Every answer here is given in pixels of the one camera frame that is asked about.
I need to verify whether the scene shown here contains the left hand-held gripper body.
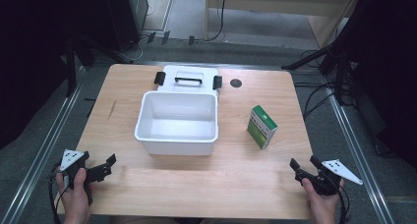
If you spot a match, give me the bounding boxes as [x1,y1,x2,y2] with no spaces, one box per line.
[59,148,90,186]

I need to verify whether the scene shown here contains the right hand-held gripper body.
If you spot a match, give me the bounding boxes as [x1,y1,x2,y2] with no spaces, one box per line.
[311,159,364,196]

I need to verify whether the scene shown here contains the person's left hand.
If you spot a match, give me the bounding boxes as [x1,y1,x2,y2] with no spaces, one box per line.
[55,167,91,217]

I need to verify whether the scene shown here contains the person's right hand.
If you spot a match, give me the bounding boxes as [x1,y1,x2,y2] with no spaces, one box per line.
[301,177,345,218]

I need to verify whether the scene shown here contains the green and white medicine box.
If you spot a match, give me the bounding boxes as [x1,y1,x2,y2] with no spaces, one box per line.
[246,104,278,150]

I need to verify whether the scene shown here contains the black metal stand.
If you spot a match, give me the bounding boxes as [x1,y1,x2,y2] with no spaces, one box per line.
[64,36,96,98]

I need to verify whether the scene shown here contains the white plastic storage box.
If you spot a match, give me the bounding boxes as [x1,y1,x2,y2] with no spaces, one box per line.
[134,90,219,157]

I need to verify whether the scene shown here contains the black tripod stand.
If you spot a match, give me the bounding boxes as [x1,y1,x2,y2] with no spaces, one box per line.
[280,41,357,107]

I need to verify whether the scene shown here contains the dark curtain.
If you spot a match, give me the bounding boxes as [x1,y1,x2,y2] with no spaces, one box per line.
[0,0,111,150]
[338,0,417,170]

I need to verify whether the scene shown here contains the black cabinet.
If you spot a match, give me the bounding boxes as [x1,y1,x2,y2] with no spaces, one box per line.
[103,0,149,52]

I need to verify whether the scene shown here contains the metal floor rail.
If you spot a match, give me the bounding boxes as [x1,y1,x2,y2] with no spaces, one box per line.
[0,66,87,224]
[323,74,396,224]

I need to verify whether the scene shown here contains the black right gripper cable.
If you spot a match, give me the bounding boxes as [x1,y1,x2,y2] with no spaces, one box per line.
[337,185,350,224]

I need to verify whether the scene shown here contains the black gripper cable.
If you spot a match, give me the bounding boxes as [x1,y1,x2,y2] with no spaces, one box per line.
[47,161,72,224]
[337,185,350,224]

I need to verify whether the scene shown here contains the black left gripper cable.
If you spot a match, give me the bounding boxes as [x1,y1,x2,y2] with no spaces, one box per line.
[47,161,72,224]

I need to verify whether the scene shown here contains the black floor cables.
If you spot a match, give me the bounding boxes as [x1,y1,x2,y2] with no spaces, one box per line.
[293,48,357,121]

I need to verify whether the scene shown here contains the white floor cable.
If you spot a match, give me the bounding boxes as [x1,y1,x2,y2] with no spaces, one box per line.
[129,3,155,62]

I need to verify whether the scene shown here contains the white lid with black handle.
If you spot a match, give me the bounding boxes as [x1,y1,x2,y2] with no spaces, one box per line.
[153,65,223,94]

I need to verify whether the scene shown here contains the light wooden frame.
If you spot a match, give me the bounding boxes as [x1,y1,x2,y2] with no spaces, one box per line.
[205,0,363,49]

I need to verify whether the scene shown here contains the black hanging cable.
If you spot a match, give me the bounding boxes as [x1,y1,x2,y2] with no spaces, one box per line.
[207,0,229,42]

